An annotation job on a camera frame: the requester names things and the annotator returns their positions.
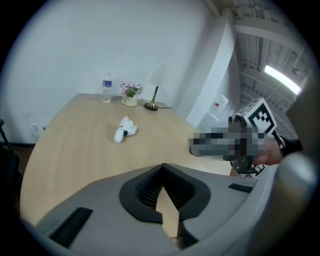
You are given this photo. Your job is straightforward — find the white wall outlet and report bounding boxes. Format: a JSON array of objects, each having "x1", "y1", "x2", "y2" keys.
[{"x1": 31, "y1": 122, "x2": 47, "y2": 133}]

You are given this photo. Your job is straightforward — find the pink flowers in white pot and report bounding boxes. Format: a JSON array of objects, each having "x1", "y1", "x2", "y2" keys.
[{"x1": 118, "y1": 81, "x2": 144, "y2": 108}]

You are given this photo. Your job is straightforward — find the person's right forearm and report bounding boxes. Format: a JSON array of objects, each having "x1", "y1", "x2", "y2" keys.
[{"x1": 279, "y1": 136, "x2": 304, "y2": 159}]

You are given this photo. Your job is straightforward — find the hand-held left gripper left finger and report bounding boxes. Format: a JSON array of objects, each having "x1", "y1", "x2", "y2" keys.
[{"x1": 36, "y1": 163, "x2": 181, "y2": 256}]

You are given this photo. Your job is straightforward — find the ceiling tube light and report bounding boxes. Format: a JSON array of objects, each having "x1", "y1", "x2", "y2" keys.
[{"x1": 264, "y1": 64, "x2": 302, "y2": 95}]

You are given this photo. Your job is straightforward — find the clear water bottle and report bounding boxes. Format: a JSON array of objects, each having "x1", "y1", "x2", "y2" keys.
[{"x1": 101, "y1": 73, "x2": 113, "y2": 104}]

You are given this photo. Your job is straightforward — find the brass lamp base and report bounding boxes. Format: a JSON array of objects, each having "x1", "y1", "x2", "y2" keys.
[{"x1": 144, "y1": 64, "x2": 168, "y2": 112}]

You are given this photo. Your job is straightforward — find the person's right hand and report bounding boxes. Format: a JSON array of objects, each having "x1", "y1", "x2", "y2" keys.
[{"x1": 252, "y1": 138, "x2": 285, "y2": 166}]

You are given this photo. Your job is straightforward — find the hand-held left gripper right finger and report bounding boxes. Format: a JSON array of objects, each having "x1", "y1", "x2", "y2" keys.
[{"x1": 162, "y1": 163, "x2": 258, "y2": 250}]

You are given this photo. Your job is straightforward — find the large clear water jug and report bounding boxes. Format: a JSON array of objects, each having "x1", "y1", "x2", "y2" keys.
[{"x1": 211, "y1": 94, "x2": 229, "y2": 120}]

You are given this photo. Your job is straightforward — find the white paper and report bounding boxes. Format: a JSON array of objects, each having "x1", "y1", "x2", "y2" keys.
[{"x1": 113, "y1": 115, "x2": 139, "y2": 143}]

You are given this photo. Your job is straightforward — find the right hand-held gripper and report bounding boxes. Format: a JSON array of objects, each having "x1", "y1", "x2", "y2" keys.
[{"x1": 189, "y1": 97, "x2": 278, "y2": 177}]

